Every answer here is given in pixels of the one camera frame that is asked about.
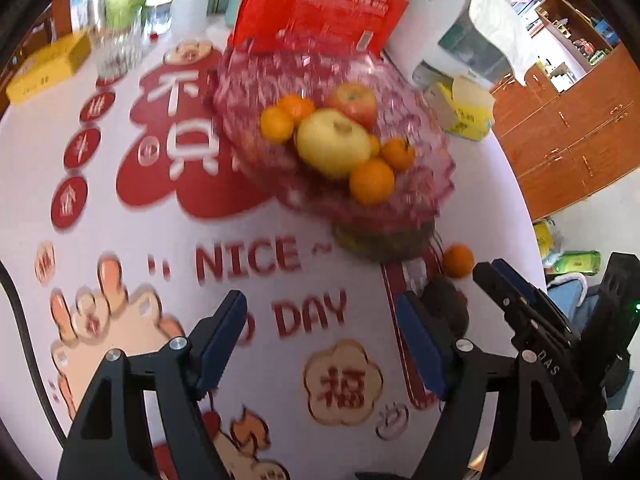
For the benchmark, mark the flat yellow box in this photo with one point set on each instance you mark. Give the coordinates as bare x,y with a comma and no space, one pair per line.
50,65

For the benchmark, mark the clear glass cups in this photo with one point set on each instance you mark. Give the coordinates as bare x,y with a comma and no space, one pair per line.
117,50

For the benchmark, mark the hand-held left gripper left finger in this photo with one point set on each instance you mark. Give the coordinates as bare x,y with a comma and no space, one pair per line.
225,335

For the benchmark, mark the large orange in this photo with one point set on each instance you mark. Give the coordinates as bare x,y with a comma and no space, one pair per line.
457,260

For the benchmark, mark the small white and blue box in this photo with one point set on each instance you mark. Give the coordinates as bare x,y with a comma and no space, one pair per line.
82,0

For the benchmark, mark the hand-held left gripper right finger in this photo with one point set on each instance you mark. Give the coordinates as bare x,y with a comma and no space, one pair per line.
420,340

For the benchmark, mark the printed white tablecloth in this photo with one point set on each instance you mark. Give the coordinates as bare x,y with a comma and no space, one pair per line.
240,225

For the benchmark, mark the wooden storage cabinet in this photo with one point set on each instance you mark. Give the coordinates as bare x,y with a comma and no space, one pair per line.
575,135

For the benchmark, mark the person's right forearm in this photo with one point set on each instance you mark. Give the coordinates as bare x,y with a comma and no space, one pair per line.
592,452

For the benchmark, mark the small glass jar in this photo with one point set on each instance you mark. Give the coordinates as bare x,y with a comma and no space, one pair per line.
160,15

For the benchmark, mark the open wooden shelf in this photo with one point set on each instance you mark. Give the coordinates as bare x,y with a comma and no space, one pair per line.
575,25

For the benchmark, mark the red apple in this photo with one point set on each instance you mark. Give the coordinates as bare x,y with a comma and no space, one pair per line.
355,102

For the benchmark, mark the white cloth cover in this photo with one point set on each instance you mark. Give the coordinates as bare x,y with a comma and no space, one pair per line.
500,25

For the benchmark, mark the white countertop appliance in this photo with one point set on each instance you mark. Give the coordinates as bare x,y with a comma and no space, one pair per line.
440,25

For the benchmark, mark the pink glass fruit bowl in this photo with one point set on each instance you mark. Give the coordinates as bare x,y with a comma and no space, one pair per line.
250,85

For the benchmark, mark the yellow tissue box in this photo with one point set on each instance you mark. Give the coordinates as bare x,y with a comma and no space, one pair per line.
470,112

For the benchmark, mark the small tangerine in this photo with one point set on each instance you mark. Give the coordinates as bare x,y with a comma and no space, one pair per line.
371,180
276,122
297,106
397,152
374,145

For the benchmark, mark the green bag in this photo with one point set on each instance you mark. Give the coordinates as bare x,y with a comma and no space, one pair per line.
575,262

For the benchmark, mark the yellow-green apple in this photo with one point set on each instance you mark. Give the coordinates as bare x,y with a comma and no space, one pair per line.
330,142

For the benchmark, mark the red paper cup pack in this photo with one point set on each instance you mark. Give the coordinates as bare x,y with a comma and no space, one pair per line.
320,10

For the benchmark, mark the overripe banana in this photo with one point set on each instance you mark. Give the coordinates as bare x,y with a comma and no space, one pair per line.
385,246

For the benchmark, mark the dark green avocado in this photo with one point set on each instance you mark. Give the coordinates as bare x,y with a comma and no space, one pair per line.
445,302

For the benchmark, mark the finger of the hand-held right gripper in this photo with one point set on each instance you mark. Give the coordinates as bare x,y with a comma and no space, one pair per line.
520,285
487,277

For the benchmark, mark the blue chair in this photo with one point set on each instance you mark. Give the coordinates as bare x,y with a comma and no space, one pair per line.
565,300

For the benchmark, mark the yellow bag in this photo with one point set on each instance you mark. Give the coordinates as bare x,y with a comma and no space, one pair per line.
542,235

